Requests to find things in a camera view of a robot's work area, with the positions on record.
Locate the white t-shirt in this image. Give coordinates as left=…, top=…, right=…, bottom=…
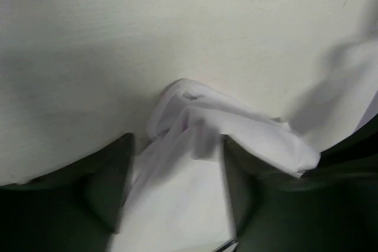
left=109, top=79, right=320, bottom=251

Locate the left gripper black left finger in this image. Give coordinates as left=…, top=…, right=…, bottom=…
left=1, top=133, right=135, bottom=251

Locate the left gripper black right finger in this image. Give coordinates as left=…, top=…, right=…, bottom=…
left=221, top=133, right=378, bottom=252

